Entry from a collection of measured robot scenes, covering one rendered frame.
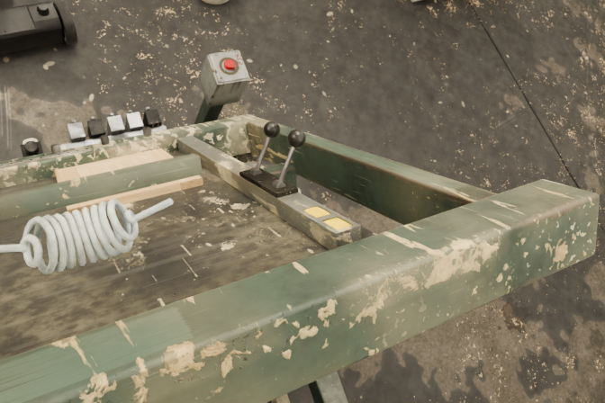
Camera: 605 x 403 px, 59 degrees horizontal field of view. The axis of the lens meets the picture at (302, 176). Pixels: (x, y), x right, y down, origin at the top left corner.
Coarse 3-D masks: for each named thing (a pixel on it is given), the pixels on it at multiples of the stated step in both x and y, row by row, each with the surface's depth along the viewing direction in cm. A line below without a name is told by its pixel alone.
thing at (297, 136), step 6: (294, 132) 108; (300, 132) 108; (288, 138) 108; (294, 138) 107; (300, 138) 107; (294, 144) 108; (300, 144) 108; (288, 156) 109; (288, 162) 109; (282, 174) 109; (276, 180) 110; (282, 180) 109; (276, 186) 108; (282, 186) 109
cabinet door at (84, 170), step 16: (112, 160) 157; (128, 160) 156; (144, 160) 154; (64, 176) 145; (80, 176) 143; (192, 176) 133; (128, 192) 126; (144, 192) 125; (160, 192) 127; (80, 208) 119
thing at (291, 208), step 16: (192, 144) 157; (208, 144) 156; (208, 160) 142; (224, 160) 137; (224, 176) 132; (240, 176) 122; (256, 192) 115; (272, 208) 109; (288, 208) 102; (304, 208) 99; (304, 224) 97; (320, 224) 91; (352, 224) 90; (320, 240) 93; (336, 240) 87; (352, 240) 89
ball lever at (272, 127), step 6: (264, 126) 119; (270, 126) 118; (276, 126) 118; (264, 132) 119; (270, 132) 118; (276, 132) 118; (270, 138) 119; (264, 144) 119; (264, 150) 119; (264, 156) 120; (258, 162) 119; (252, 168) 120; (258, 168) 119; (252, 174) 119; (258, 174) 119
